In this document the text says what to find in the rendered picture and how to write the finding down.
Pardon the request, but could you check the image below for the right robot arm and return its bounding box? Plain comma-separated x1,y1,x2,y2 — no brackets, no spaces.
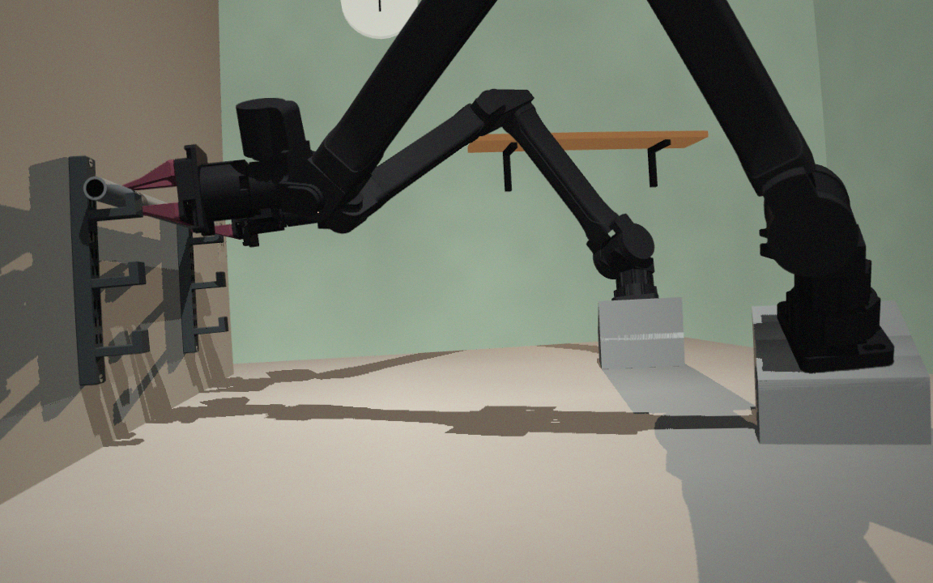
283,89,658,300

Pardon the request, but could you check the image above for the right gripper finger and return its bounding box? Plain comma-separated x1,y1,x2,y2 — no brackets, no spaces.
215,224,241,240

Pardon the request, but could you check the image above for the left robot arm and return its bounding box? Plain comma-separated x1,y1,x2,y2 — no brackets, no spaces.
208,0,894,373

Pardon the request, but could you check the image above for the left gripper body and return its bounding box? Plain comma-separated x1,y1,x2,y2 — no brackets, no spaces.
174,144,255,236

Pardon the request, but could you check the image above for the dark grey wall rack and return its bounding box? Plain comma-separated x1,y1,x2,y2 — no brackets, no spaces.
69,155,228,385

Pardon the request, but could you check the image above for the grey metal bar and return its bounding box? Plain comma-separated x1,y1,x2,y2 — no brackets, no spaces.
83,177,194,229

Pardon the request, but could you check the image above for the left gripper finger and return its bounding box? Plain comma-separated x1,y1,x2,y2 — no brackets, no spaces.
123,160,177,190
143,202,192,226

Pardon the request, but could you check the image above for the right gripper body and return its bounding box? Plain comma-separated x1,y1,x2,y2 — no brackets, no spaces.
232,212,287,247

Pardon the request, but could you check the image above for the tan wall panel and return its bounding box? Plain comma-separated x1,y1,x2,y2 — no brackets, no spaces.
0,0,234,504

